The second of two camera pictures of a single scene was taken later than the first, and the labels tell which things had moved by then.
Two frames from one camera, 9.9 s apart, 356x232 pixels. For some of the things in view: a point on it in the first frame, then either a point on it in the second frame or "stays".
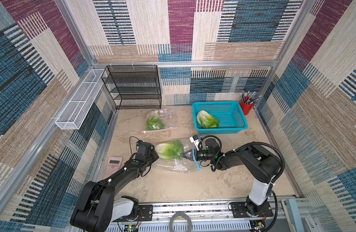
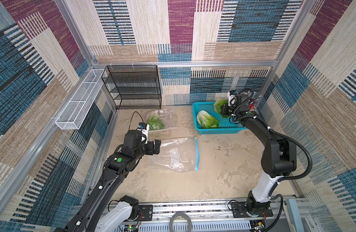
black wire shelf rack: [134, 87] stays
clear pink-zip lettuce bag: [160, 119] stays
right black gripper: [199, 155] to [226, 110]
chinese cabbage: [206, 121] stays
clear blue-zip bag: [177, 156] stays
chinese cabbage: [174, 150] to [218, 103]
